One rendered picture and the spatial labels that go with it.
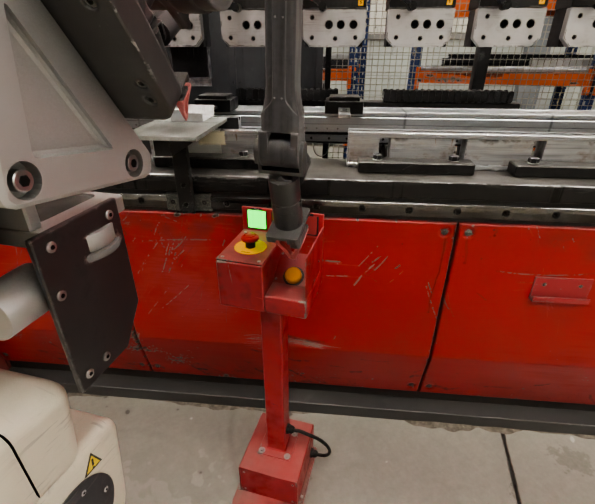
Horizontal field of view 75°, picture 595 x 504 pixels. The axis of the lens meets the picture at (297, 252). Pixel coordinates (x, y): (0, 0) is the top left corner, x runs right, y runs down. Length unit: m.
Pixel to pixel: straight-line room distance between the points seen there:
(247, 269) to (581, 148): 0.92
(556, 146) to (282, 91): 0.82
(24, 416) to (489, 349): 1.20
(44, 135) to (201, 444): 1.34
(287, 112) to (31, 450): 0.52
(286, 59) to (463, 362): 1.06
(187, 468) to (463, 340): 0.95
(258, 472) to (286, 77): 1.02
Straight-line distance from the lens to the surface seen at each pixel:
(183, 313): 1.31
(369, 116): 1.37
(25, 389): 0.46
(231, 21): 1.11
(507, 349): 1.38
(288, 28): 0.63
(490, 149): 1.19
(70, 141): 0.22
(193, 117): 1.10
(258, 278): 0.82
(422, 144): 1.14
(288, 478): 1.25
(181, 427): 1.54
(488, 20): 1.13
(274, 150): 0.66
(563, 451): 1.68
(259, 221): 0.93
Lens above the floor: 1.17
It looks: 28 degrees down
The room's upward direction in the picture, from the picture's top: straight up
